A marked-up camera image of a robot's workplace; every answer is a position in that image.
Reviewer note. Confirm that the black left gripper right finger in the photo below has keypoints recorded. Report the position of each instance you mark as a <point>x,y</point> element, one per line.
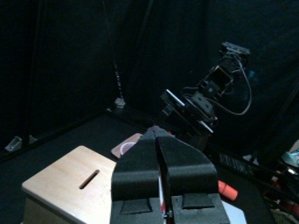
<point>187,169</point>

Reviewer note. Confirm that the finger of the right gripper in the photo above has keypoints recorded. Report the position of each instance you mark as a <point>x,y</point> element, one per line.
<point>206,127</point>
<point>172,100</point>

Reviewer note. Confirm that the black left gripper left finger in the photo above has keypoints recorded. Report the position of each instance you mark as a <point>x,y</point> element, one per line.
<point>136,166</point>

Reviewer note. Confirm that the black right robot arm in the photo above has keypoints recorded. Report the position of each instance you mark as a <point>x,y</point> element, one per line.
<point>223,74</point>

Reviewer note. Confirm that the pink round-print plate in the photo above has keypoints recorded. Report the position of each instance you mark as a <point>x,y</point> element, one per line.
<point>125,145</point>

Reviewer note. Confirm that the light wooden cutting board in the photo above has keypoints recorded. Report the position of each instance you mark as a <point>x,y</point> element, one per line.
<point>64,178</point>

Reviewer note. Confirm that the teal background object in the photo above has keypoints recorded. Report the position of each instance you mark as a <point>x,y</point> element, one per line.
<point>291,157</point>

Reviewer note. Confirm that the red background gear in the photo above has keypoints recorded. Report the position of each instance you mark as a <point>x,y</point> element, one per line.
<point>282,192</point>

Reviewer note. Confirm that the silver frame corner bracket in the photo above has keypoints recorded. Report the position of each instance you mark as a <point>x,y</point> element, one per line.
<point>119,102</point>
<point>13,143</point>

